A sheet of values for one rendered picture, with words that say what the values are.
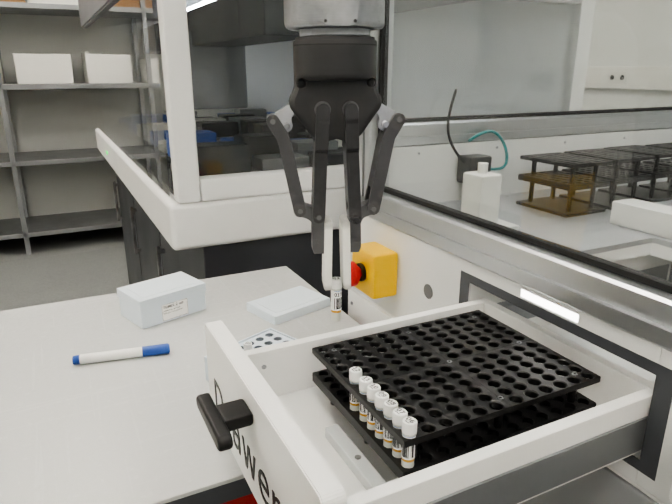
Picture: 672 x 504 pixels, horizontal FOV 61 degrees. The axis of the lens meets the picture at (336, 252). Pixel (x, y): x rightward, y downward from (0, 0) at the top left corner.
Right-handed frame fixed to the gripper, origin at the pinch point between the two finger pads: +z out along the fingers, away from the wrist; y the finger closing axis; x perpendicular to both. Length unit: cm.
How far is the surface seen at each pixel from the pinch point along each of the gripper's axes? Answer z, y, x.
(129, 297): 20, -31, 39
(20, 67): -18, -163, 343
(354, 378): 9.9, 0.8, -7.7
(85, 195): 74, -149, 388
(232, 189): 8, -15, 71
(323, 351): 11.0, -1.4, 0.0
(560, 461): 14.1, 17.2, -16.0
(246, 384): 7.7, -8.8, -11.2
